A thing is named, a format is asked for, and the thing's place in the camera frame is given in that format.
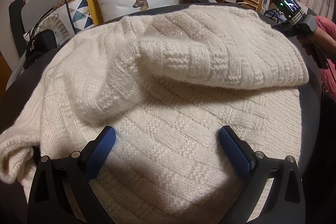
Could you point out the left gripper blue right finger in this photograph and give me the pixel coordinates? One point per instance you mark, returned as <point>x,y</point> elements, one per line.
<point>241,156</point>

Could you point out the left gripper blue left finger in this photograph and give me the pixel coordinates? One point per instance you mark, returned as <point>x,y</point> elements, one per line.
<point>94,154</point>

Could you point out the cream knitted sweater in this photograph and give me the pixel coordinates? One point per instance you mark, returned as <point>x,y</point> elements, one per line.
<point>162,98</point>

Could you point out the person right hand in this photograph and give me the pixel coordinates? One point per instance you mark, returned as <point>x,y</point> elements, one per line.
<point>322,40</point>

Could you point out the black handbag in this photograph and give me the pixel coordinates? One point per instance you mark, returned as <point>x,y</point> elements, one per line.
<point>40,44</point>

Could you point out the geometric triangle pattern pillow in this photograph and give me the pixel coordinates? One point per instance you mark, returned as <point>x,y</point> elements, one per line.
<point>66,19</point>

